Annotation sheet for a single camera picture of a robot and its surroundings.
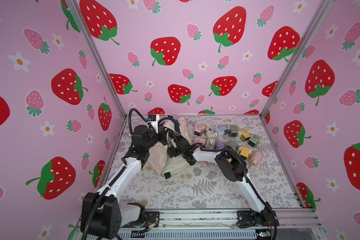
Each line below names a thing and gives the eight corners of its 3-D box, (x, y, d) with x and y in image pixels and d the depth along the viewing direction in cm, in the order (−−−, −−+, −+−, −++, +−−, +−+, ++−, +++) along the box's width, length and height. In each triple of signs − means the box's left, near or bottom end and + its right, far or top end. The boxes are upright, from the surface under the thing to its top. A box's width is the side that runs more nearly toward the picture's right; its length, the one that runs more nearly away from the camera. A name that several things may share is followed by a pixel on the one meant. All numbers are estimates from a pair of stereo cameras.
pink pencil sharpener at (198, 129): (194, 136, 110) (194, 132, 106) (194, 128, 115) (194, 124, 111) (205, 136, 110) (205, 132, 106) (204, 128, 115) (204, 124, 111)
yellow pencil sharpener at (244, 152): (236, 158, 98) (238, 155, 95) (238, 148, 103) (239, 145, 100) (248, 162, 96) (250, 159, 93) (249, 151, 101) (251, 148, 98)
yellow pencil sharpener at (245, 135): (240, 141, 107) (242, 138, 104) (238, 132, 112) (239, 129, 109) (249, 141, 107) (251, 138, 104) (246, 132, 112) (247, 129, 109)
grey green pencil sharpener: (229, 138, 110) (231, 132, 105) (227, 130, 115) (228, 124, 110) (237, 138, 110) (239, 132, 105) (235, 129, 115) (237, 124, 110)
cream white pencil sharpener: (206, 137, 107) (206, 135, 105) (205, 130, 112) (205, 127, 110) (216, 137, 107) (216, 135, 105) (215, 130, 112) (215, 127, 110)
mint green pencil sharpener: (249, 147, 104) (251, 143, 100) (246, 138, 109) (248, 134, 105) (260, 147, 104) (262, 143, 100) (256, 138, 109) (258, 134, 105)
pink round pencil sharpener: (249, 167, 94) (254, 161, 87) (248, 157, 99) (253, 150, 92) (258, 169, 93) (264, 163, 86) (257, 159, 98) (262, 151, 91)
